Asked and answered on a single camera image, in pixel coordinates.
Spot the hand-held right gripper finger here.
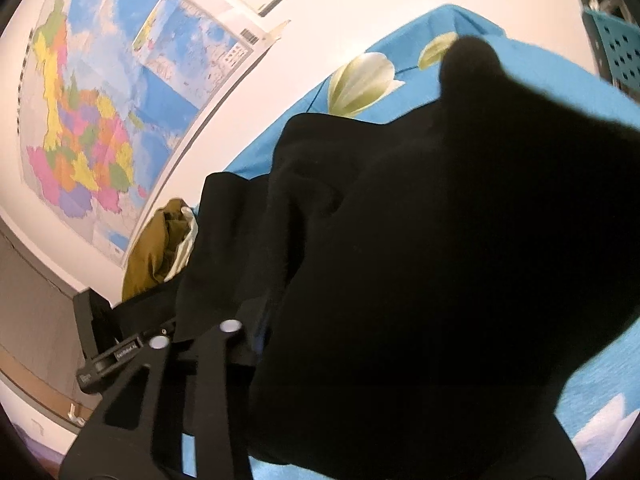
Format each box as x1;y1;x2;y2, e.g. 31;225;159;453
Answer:
59;304;274;480

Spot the black collared coat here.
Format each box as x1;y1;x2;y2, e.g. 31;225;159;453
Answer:
112;35;640;480

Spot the olive brown garment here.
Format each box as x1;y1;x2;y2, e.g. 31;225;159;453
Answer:
121;199;199;307

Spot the cream cloth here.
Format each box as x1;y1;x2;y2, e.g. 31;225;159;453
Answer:
169;206;199;282

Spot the blue floral bedsheet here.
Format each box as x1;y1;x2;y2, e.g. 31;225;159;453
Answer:
180;4;640;480

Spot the blue perforated basket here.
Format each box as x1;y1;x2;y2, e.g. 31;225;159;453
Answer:
581;6;640;92

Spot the wooden bed rail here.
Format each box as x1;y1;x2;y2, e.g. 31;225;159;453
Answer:
0;345;97;434

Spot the colourful wall map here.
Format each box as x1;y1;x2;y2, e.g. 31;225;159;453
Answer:
14;0;292;267

